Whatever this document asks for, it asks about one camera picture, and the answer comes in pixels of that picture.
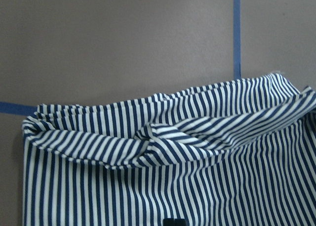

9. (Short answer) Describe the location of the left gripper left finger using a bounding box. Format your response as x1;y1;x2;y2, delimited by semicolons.
163;218;174;226

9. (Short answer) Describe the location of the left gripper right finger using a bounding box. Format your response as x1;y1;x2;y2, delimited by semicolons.
174;219;186;226

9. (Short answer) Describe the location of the navy white striped polo shirt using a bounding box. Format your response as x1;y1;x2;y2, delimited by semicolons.
22;73;316;226

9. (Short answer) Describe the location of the brown table cover mat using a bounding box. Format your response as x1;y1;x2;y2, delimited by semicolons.
0;0;316;226

